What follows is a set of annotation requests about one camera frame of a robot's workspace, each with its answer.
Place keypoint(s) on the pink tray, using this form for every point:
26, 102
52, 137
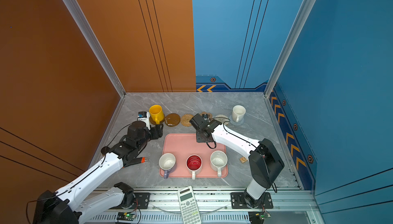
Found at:
184, 145

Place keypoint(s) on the cork paw print coaster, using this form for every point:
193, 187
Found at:
206, 115

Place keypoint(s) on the multicolour woven round coaster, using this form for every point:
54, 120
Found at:
221, 118

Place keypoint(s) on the aluminium frame post left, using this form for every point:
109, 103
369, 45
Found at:
89, 35

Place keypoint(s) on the circuit board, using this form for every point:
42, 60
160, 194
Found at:
126, 216
258, 217

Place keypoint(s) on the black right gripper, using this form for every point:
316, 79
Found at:
198, 140

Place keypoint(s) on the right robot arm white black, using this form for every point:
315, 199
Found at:
265, 162

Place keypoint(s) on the yellow mug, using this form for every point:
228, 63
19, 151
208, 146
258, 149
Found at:
156, 114

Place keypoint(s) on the aluminium frame post right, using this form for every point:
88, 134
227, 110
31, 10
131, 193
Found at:
298, 24

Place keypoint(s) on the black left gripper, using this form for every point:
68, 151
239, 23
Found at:
156, 132

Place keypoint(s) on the small wooden block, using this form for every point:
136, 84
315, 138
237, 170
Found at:
243, 160

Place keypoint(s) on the white mug red inside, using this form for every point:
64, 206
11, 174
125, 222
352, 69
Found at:
194, 165

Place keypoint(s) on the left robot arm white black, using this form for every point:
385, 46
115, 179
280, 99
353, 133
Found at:
98, 171

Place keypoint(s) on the glossy brown wooden coaster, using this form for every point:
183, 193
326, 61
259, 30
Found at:
172, 119

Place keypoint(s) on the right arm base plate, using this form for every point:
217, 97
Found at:
240, 200

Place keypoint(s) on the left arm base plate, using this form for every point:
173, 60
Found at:
139, 200

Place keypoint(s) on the aluminium frame post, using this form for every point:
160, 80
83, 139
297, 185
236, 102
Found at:
89, 35
298, 24

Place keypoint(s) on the orange black utility knife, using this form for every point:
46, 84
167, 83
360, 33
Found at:
136, 161

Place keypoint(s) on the aluminium front rail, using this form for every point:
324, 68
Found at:
216, 200

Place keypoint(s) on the rattan woven round coaster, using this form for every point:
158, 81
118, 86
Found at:
185, 120

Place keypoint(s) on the right circuit board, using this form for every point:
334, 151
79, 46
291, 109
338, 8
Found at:
258, 217

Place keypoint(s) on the white mug purple handle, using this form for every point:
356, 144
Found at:
167, 163

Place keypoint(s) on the white calculator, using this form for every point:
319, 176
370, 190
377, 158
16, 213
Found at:
188, 206

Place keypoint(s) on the left circuit board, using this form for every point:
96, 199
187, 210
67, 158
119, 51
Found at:
126, 216

